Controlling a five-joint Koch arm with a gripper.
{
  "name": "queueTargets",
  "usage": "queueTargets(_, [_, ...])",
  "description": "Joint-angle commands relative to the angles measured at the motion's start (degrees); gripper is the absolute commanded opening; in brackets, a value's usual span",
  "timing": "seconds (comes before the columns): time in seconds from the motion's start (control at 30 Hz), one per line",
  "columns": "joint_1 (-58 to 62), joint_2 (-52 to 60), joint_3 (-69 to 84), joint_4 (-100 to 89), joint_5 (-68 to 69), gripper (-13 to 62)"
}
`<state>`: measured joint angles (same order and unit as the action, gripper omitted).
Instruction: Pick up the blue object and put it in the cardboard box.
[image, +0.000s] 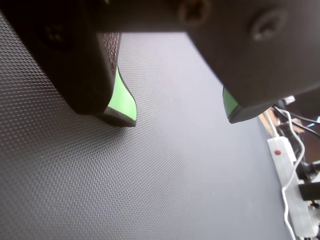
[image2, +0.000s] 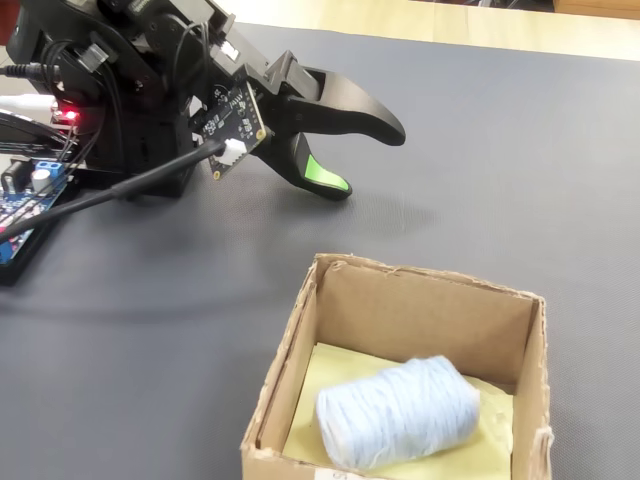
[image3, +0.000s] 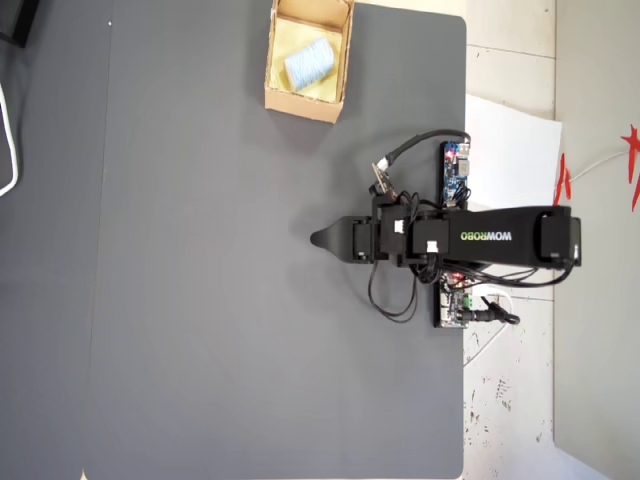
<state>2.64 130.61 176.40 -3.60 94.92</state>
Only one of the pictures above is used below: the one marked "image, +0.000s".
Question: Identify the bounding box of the thin black cable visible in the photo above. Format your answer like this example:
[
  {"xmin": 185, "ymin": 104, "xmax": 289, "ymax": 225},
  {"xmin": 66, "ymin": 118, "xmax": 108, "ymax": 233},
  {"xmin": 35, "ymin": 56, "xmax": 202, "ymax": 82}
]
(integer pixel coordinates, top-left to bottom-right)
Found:
[{"xmin": 274, "ymin": 106, "xmax": 320, "ymax": 139}]

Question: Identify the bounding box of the black textured table mat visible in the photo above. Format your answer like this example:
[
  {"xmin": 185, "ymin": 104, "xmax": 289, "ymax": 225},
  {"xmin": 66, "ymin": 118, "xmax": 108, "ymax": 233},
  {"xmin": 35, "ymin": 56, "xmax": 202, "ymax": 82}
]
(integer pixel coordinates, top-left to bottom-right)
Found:
[{"xmin": 0, "ymin": 12, "xmax": 293, "ymax": 240}]

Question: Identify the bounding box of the black power plug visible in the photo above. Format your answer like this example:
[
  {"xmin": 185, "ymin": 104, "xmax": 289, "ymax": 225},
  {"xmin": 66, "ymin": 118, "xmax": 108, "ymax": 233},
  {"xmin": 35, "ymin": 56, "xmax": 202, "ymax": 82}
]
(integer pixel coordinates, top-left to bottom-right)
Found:
[{"xmin": 297, "ymin": 181, "xmax": 320, "ymax": 201}]

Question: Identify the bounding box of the white cable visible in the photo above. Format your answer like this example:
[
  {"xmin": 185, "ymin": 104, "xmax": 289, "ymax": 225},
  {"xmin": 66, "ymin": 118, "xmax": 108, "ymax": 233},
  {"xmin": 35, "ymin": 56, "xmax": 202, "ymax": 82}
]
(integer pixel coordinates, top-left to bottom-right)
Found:
[{"xmin": 273, "ymin": 106, "xmax": 306, "ymax": 240}]

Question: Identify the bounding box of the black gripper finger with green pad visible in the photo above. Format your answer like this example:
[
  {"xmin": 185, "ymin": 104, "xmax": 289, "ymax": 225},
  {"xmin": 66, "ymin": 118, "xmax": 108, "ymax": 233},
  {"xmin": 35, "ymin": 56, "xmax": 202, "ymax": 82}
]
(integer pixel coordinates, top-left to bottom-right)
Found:
[
  {"xmin": 174, "ymin": 0, "xmax": 320, "ymax": 125},
  {"xmin": 0, "ymin": 0, "xmax": 138, "ymax": 128}
]

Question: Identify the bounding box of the white power strip red switch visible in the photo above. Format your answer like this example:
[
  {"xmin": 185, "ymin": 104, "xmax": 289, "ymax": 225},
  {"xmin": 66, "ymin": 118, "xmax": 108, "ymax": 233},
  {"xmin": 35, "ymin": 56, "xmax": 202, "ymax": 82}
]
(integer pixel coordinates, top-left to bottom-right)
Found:
[{"xmin": 266, "ymin": 136, "xmax": 320, "ymax": 238}]

